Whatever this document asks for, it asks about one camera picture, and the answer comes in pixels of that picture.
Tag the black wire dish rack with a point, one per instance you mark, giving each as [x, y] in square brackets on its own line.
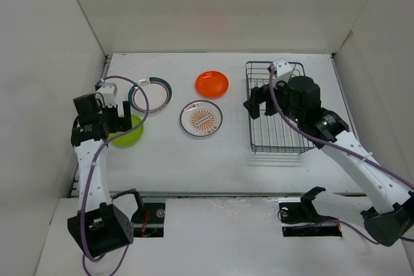
[270, 134]

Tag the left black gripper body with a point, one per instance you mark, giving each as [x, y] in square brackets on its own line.
[101, 114]

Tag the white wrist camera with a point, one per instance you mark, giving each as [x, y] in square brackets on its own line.
[106, 93]
[282, 70]

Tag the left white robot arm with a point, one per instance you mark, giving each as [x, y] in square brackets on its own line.
[99, 226]

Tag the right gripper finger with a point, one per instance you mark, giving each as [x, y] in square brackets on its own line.
[270, 109]
[257, 97]

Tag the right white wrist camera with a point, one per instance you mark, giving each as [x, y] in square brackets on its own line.
[282, 70]

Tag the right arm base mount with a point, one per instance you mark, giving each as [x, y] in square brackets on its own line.
[299, 217]

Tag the white plate orange sunburst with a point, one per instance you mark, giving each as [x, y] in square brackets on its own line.
[201, 118]

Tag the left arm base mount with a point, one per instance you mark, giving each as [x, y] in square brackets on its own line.
[148, 219]

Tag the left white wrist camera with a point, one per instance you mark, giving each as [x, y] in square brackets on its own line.
[106, 93]

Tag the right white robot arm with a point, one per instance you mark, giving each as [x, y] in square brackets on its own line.
[389, 213]

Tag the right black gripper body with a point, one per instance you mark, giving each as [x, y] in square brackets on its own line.
[294, 112]

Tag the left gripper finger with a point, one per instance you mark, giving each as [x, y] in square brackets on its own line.
[111, 119]
[126, 120]

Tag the white plate teal rim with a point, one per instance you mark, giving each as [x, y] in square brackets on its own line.
[151, 94]

